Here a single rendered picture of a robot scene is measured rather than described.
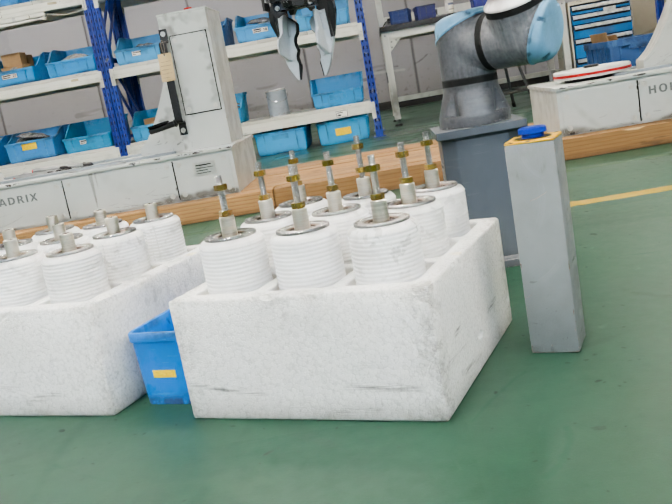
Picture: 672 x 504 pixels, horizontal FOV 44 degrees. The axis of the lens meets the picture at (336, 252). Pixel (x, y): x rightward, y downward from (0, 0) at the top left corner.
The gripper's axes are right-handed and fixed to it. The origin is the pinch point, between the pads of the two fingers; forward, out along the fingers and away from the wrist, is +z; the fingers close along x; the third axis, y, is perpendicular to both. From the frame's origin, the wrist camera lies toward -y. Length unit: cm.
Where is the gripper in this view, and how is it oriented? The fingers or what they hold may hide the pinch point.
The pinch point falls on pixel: (312, 68)
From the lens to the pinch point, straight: 124.6
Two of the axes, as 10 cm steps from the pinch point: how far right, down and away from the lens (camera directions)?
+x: 9.5, -1.1, -2.8
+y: -2.5, 2.4, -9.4
